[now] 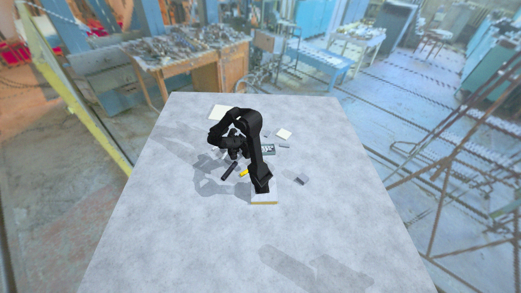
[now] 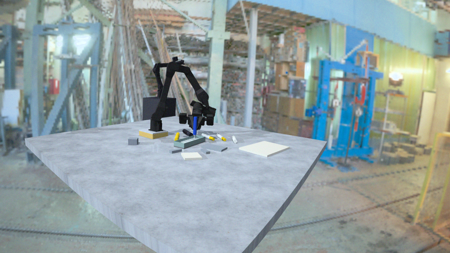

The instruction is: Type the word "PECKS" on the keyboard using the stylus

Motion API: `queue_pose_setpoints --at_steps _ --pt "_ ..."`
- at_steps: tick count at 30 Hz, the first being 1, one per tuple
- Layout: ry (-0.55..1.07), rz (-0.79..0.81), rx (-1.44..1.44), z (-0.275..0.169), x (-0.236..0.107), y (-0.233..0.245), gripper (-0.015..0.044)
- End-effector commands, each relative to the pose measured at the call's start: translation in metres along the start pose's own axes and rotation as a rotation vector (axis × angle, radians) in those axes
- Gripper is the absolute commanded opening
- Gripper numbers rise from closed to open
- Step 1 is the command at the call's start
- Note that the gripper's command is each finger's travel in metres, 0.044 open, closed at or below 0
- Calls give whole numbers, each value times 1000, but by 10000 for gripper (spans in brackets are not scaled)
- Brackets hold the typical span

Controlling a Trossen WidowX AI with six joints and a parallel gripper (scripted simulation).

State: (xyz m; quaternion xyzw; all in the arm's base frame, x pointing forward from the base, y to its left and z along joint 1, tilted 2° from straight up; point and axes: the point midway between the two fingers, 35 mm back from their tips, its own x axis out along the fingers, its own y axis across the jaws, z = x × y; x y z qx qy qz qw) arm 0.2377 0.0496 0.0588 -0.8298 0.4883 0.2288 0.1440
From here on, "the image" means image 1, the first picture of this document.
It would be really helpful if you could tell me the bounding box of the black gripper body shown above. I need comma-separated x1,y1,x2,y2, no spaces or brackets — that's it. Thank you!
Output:
227,128,250,159

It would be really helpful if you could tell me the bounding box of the dark grey cylinder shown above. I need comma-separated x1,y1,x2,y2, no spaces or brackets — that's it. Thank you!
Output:
221,161,238,181

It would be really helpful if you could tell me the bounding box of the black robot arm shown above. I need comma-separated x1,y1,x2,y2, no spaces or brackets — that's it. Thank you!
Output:
207,107,273,194

